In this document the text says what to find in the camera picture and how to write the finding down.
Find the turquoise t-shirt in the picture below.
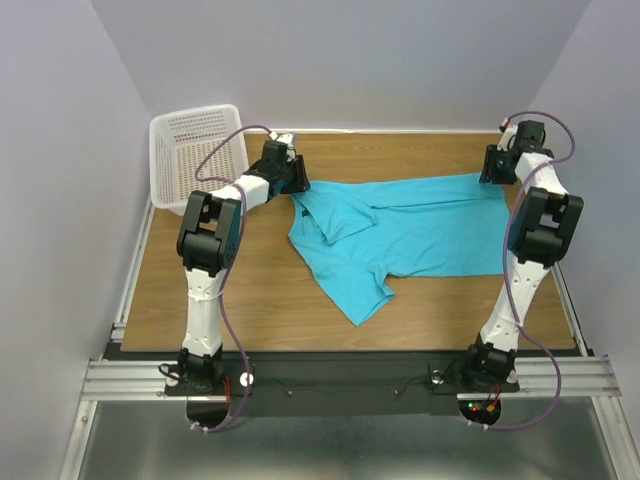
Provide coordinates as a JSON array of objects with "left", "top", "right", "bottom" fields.
[{"left": 289, "top": 174, "right": 509, "bottom": 326}]

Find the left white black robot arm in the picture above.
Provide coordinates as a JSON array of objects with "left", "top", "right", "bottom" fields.
[{"left": 172, "top": 133, "right": 310, "bottom": 394}]

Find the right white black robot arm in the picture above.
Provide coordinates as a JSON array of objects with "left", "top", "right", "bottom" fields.
[{"left": 460, "top": 112, "right": 584, "bottom": 390}]

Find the white perforated plastic basket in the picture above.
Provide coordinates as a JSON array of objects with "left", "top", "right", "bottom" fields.
[{"left": 149, "top": 104, "right": 249, "bottom": 215}]

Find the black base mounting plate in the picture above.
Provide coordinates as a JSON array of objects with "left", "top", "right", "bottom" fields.
[{"left": 158, "top": 350, "right": 519, "bottom": 426}]

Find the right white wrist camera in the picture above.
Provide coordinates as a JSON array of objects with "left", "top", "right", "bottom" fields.
[{"left": 497, "top": 117, "right": 518, "bottom": 151}]

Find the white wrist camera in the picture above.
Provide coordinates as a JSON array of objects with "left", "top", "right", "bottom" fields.
[
  {"left": 270, "top": 132, "right": 296, "bottom": 148},
  {"left": 497, "top": 117, "right": 518, "bottom": 151}
]

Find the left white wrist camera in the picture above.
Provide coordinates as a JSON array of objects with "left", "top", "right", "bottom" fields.
[{"left": 270, "top": 132, "right": 296, "bottom": 148}]

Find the aluminium extrusion frame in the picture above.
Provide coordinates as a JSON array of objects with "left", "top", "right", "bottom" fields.
[{"left": 61, "top": 198, "right": 639, "bottom": 479}]

